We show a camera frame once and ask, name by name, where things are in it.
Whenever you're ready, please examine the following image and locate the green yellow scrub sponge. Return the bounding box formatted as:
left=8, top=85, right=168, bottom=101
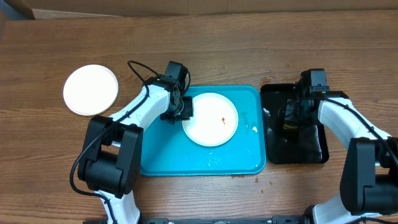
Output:
left=283, top=123, right=299, bottom=129

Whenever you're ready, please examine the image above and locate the white plate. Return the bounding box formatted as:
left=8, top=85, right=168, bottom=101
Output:
left=182, top=93, right=239, bottom=147
left=63, top=64, right=119, bottom=116

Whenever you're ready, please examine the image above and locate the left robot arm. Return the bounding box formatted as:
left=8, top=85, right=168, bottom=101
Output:
left=70, top=61, right=193, bottom=223

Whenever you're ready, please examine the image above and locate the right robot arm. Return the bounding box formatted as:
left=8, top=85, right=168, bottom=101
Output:
left=280, top=68, right=397, bottom=223

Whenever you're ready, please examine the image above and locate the black plastic tray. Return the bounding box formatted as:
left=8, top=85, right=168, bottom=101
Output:
left=260, top=83, right=329, bottom=164

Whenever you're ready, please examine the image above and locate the teal plastic tray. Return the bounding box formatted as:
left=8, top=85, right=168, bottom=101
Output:
left=141, top=85, right=266, bottom=176

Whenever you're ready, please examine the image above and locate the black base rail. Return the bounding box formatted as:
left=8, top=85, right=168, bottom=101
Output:
left=82, top=214, right=312, bottom=224

